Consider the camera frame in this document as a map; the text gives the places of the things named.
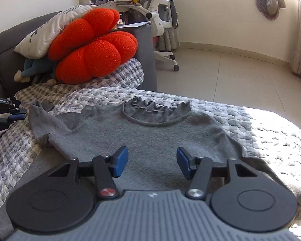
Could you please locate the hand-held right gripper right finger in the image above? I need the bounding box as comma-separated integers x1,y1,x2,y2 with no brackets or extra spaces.
176,147,261,199

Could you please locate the white printed pillow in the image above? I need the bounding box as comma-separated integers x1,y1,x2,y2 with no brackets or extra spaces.
14,4,97,60

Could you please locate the red pumpkin-shaped cushion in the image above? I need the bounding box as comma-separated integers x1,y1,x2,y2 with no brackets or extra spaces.
48,8,120,61
56,31,138,84

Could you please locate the dark grey sofa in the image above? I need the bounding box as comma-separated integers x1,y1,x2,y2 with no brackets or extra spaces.
0,11,158,101

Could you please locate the grey checked quilted blanket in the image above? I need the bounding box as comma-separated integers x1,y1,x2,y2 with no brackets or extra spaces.
0,58,301,239

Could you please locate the white office chair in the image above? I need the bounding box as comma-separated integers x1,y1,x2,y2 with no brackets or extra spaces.
142,0,180,71

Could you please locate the grey ruffle-collar sweater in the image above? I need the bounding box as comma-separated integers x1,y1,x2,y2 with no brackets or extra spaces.
27,96,300,202

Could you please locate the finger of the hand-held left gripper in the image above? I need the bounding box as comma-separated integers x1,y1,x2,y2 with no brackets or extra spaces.
5,108,28,121

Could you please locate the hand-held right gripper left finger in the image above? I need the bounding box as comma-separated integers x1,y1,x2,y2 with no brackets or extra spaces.
48,146,129,198

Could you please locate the blue plush toy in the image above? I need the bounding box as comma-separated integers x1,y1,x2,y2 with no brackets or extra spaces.
14,58,59,86

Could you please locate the white paper sheet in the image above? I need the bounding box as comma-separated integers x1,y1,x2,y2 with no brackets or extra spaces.
115,21,151,29

